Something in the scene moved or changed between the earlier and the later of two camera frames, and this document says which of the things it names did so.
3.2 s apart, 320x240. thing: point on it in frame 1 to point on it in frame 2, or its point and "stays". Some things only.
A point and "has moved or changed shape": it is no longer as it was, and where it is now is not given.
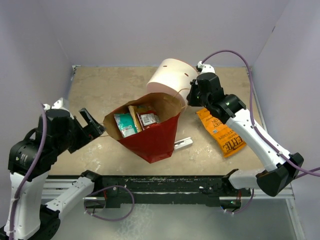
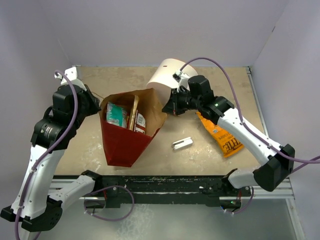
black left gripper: (94, 129) to (94, 100)
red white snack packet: (146, 120) to (140, 123)
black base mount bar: (143, 190) stays
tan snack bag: (134, 110) has moved or changed shape
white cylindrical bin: (172, 76) stays
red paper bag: (155, 142) to (124, 147)
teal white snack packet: (126, 124) to (116, 115)
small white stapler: (183, 143) stays
